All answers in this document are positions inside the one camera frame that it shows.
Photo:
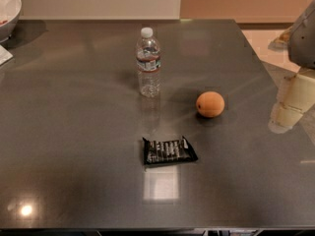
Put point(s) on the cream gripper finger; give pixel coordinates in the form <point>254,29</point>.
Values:
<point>300,95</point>
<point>282,119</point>

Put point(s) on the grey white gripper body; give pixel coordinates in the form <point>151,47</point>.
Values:
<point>304,38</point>

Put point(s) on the clear plastic water bottle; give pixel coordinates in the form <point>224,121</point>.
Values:
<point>148,63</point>

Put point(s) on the orange fruit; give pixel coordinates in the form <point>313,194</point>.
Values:
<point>210,104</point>

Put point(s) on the black snack wrapper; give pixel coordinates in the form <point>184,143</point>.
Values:
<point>168,152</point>

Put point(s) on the white paper sheet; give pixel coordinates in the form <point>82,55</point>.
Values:
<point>5,55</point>

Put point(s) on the white bowl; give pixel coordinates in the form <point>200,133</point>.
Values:
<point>9,15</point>

